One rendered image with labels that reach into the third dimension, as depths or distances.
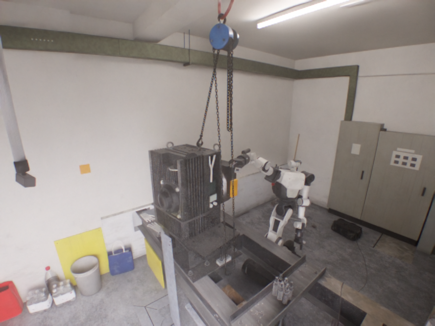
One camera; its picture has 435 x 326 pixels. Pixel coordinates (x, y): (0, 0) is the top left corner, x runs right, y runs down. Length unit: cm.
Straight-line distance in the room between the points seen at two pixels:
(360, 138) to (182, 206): 308
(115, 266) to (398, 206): 405
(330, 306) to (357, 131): 266
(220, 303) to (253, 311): 24
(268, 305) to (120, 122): 226
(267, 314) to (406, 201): 288
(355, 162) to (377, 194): 60
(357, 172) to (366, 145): 48
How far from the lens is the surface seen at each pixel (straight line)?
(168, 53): 266
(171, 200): 167
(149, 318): 251
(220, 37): 144
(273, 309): 172
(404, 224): 409
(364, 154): 391
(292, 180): 214
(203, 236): 188
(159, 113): 271
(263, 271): 262
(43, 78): 246
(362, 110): 412
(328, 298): 213
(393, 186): 392
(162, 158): 177
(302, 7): 229
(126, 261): 293
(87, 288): 285
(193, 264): 192
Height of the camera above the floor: 201
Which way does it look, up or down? 16 degrees down
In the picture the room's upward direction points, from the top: straight up
